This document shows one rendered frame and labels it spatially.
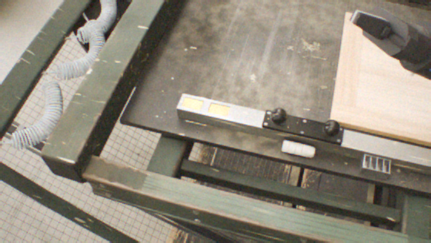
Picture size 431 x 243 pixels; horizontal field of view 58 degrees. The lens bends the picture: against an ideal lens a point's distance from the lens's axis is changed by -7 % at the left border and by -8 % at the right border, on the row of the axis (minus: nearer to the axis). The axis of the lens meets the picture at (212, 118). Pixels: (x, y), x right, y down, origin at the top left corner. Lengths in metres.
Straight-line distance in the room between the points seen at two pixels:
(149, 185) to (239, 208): 0.21
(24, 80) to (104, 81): 0.52
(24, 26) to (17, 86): 5.02
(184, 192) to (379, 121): 0.54
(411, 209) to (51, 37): 1.34
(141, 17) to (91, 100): 0.31
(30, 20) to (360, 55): 5.78
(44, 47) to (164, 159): 0.75
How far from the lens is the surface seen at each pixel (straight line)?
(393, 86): 1.23
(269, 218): 0.91
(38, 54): 1.62
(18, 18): 6.62
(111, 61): 1.13
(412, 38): 0.65
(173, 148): 1.10
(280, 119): 0.92
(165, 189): 0.95
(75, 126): 1.03
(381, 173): 1.05
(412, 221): 1.09
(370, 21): 0.67
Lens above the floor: 1.91
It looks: 16 degrees down
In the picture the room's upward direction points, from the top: 59 degrees counter-clockwise
